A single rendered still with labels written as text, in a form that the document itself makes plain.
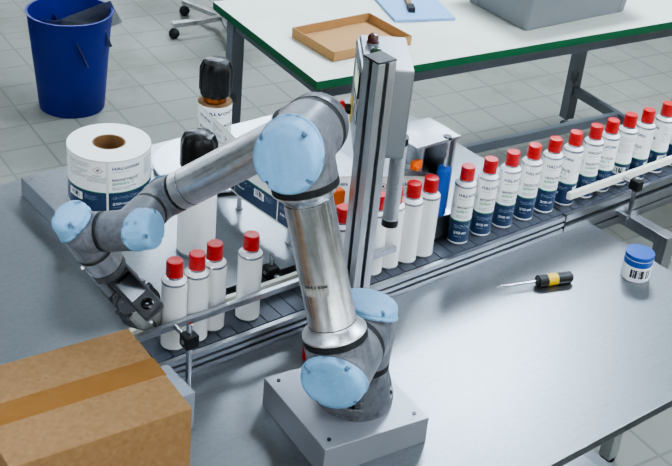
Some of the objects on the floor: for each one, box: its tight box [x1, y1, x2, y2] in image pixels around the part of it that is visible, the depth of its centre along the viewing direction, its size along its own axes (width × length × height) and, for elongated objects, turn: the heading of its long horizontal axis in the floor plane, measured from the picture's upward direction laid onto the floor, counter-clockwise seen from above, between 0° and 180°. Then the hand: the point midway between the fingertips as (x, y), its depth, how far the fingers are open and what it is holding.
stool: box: [169, 0, 230, 39], centre depth 604 cm, size 56×59×63 cm
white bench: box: [213, 0, 672, 153], centre depth 473 cm, size 190×75×80 cm, turn 113°
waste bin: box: [24, 0, 122, 119], centre depth 520 cm, size 42×38×48 cm
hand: (156, 327), depth 237 cm, fingers closed, pressing on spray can
